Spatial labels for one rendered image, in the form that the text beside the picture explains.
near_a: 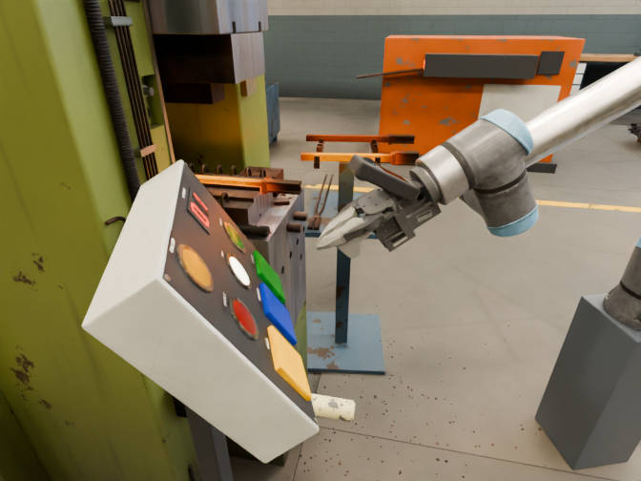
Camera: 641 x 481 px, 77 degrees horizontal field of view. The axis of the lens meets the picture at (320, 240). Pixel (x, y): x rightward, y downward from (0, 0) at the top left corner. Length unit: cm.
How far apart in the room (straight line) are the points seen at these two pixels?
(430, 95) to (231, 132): 336
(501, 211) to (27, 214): 83
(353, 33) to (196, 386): 830
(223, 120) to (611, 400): 149
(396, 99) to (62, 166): 397
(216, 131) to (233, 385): 104
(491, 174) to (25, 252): 85
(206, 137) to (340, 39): 733
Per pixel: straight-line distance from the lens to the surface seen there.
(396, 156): 144
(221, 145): 138
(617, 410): 167
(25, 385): 126
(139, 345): 40
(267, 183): 109
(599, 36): 907
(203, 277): 43
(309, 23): 872
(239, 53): 96
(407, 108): 452
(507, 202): 74
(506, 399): 196
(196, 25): 90
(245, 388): 45
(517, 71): 441
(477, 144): 68
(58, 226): 85
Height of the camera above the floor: 139
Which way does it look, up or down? 29 degrees down
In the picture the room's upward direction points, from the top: straight up
